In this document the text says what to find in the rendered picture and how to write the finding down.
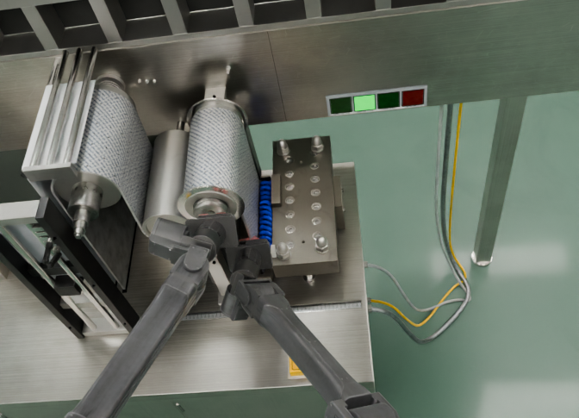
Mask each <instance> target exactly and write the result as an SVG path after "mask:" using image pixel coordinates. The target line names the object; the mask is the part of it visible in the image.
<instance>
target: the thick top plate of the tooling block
mask: <svg viewBox="0 0 579 418"><path fill-rule="evenodd" d="M320 137H321V139H322V142H323V144H324V150H323V151H322V152H320V153H314V152H313V151H312V150H311V146H312V144H311V141H312V138H313V137H310V138H301V139H293V140H285V141H286V143H288V146H289V149H290V151H289V154H288V155H286V156H279V155H278V154H277V141H273V142H272V175H273V174H280V175H281V188H282V207H276V208H272V245H275V246H276V248H277V245H278V244H279V243H281V242H283V243H285V244H286V245H287V246H288V247H289V249H290V251H291V257H290V258H289V259H287V260H285V261H282V260H280V259H278V258H277V257H276V258H272V262H273V266H272V268H273V271H274V273H275V276H276V278H282V277H294V276H304V275H315V274H327V273H337V272H339V250H338V237H337V223H336V214H335V207H334V196H333V157H332V147H331V141H330V135H328V136H320ZM320 235H322V236H325V237H326V239H327V240H328V243H329V245H330V249H329V251H328V252H327V253H324V254H320V253H317V252H316V251H315V242H316V238H317V237H318V236H320Z"/></svg>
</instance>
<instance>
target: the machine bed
mask: <svg viewBox="0 0 579 418"><path fill-rule="evenodd" d="M333 175H334V176H340V181H341V188H343V189H344V192H342V195H343V204H344V208H345V211H346V212H344V215H345V227H346V229H340V230H338V226H337V237H338V250H339V272H337V273H327V274H316V278H315V280H314V281H313V282H306V281H305V280H304V279H303V276H294V277H282V278H276V276H275V273H274V271H273V283H275V284H277V285H278V286H279V288H280V289H281V290H282V291H283V292H284V293H285V295H284V297H285V298H286V300H287V301H288V302H289V305H301V304H312V303H335V302H347V301H358V300H362V308H361V309H340V310H328V311H315V312H303V313H295V314H296V315H297V316H298V317H299V319H300V320H301V321H302V322H303V323H304V324H305V325H306V327H307V328H308V329H309V330H310V331H311V332H312V333H313V334H314V336H315V337H316V338H317V339H318V340H319V341H320V342H321V344H322V345H323V346H324V347H325V348H326V349H327V350H328V351H329V352H330V353H331V354H332V355H333V356H334V357H335V359H336V360H337V361H338V362H339V363H340V364H341V365H342V367H343V368H344V369H345V370H346V371H347V372H348V373H349V374H350V375H351V376H352V377H353V378H354V379H355V380H356V381H357V382H358V383H359V384H360V385H362V386H364V387H365V388H372V387H374V386H375V385H374V376H373V366H372V357H371V346H370V328H369V318H368V309H367V299H366V289H365V280H364V261H363V252H362V242H361V233H360V223H359V213H358V194H357V185H356V175H355V165H354V162H346V163H337V164H333ZM148 246H149V238H148V237H147V236H145V235H144V234H143V233H142V231H141V230H140V227H139V225H138V223H137V222H135V228H134V238H133V244H132V249H131V255H130V260H129V267H128V277H127V282H126V289H125V290H124V289H123V288H122V287H121V286H120V285H119V283H118V282H117V288H118V289H119V291H120V292H121V293H122V294H123V295H124V296H125V298H126V299H127V300H128V302H129V303H130V305H131V306H132V307H133V309H134V310H135V312H136V313H137V314H138V316H139V317H140V318H141V317H142V316H143V314H144V313H145V312H146V310H147V308H148V307H149V306H150V304H151V303H152V301H153V299H154V298H155V297H156V296H157V293H158V291H159V288H160V287H161V285H162V284H163V282H164V281H165V280H166V279H167V277H168V276H169V273H170V270H171V268H172V267H173V266H174V264H171V261H170V260H167V259H163V258H160V257H159V256H156V255H153V254H151V253H149V252H148ZM218 298H219V289H218V287H217V285H216V284H213V283H212V281H211V279H210V277H209V275H208V277H207V282H206V286H205V291H204V292H203V294H202V296H201V297H200V299H199V300H198V302H197V303H196V305H195V306H192V308H191V309H190V311H189V313H195V312H208V311H219V310H220V307H221V305H219V304H218ZM128 335H129V334H107V335H95V336H85V337H84V339H78V338H77V337H76V336H75V335H74V334H73V333H72V332H71V331H70V330H69V329H68V328H67V327H66V326H65V325H64V324H63V323H62V322H61V321H60V320H59V319H58V318H57V317H56V316H55V315H54V314H53V313H52V312H51V311H50V310H49V309H48V308H47V307H46V306H45V305H44V304H43V303H42V302H41V301H40V300H39V299H38V298H37V297H36V296H35V295H34V294H33V293H32V292H31V291H30V290H29V289H28V288H27V287H26V286H25V285H24V284H23V283H22V282H21V281H20V280H19V279H18V278H17V277H16V276H15V275H14V274H13V273H12V272H11V271H9V275H8V278H7V279H4V280H0V409H24V408H39V407H53V406H67V405H78V403H79V402H80V401H81V400H82V398H83V397H84V395H85V394H86V393H87V391H88V390H89V388H90V387H91V385H93V384H94V382H95V381H96V379H97V378H98V376H99V375H100V373H101V372H102V371H103V369H104V368H105V366H106V365H107V363H108V362H109V361H110V360H111V358H112V357H113V356H114V354H115V353H116V351H117V350H118V348H119V347H120V346H121V344H122V343H123V341H124V340H125V339H126V338H127V337H128ZM315 390H316V389H315V388H314V386H313V385H312V384H311V383H310V382H309V381H308V380H307V379H306V378H293V379H288V354H287V353H286V352H285V351H284V350H283V349H282V347H281V346H280V345H279V344H278V343H277V341H276V340H275V339H274V338H273V336H272V335H271V334H270V333H269V332H268V331H267V330H266V329H265V328H262V327H261V326H260V325H259V324H258V323H257V322H256V321H255V319H254V318H252V319H251V317H250V316H249V317H248V319H247V320H242V321H231V319H230V318H221V319H208V320H196V321H181V322H179V324H178V325H177V327H176V329H175V330H174V332H173V333H172V335H171V337H170V338H169V340H168V341H167V342H166V343H165V345H164V347H163V348H162V350H161V351H160V353H159V355H158V357H157V358H156V359H155V360H154V362H153V364H152V365H151V368H149V370H148V371H147V373H146V375H145V376H144V377H143V378H142V380H141V381H140V383H139V385H138V386H137V388H136V389H135V391H134V393H133V394H132V395H131V396H130V398H129V400H128V402H140V401H154V400H169V399H184V398H198V397H213V396H241V395H256V394H270V393H285V392H300V391H315Z"/></svg>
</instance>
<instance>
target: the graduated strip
mask: <svg viewBox="0 0 579 418"><path fill-rule="evenodd" d="M290 307H291V308H292V310H293V311H294V312H295V313H303V312H315V311H328V310H340V309H361V308H362V300H358V301H347V302H335V303H312V304H301V305H290ZM221 318H229V317H226V316H225V315H224V314H222V312H221V311H220V310H219V311H208V312H195V313H188V314H187V315H186V316H185V317H184V318H183V319H182V320H181V321H196V320H208V319H221Z"/></svg>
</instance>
